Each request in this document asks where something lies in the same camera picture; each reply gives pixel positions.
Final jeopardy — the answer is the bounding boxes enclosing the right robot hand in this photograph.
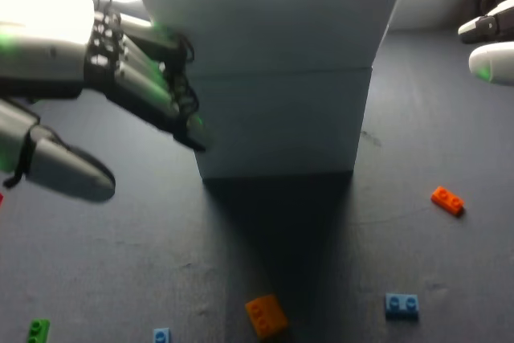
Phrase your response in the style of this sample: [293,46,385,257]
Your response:
[457,0,514,88]

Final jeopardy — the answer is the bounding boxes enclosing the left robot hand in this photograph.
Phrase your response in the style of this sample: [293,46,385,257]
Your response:
[0,0,208,204]

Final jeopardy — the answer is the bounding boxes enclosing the cardboard box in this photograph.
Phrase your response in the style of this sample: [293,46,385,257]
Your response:
[135,0,410,182]

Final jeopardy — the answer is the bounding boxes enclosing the red-orange flat toy brick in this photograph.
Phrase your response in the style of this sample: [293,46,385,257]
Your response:
[430,186,466,218]

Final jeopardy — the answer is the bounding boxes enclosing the grey table cloth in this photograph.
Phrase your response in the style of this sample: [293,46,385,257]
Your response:
[0,25,514,343]

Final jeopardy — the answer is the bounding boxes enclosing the green toy brick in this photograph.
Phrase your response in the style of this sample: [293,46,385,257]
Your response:
[26,318,52,343]

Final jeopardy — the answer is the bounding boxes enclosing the yellow-orange toy brick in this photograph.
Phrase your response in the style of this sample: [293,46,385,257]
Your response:
[244,294,289,341]

